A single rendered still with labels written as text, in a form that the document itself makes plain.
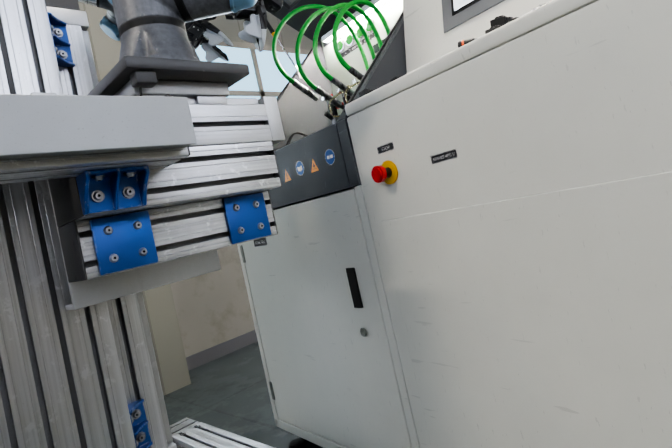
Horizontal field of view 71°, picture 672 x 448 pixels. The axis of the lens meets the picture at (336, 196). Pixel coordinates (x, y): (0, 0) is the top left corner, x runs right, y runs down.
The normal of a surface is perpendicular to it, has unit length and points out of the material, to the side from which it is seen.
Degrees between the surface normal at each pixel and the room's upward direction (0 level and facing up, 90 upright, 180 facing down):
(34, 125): 90
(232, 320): 90
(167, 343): 90
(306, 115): 90
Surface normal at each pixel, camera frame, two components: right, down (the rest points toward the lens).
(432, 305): -0.77, 0.15
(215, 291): 0.68, -0.18
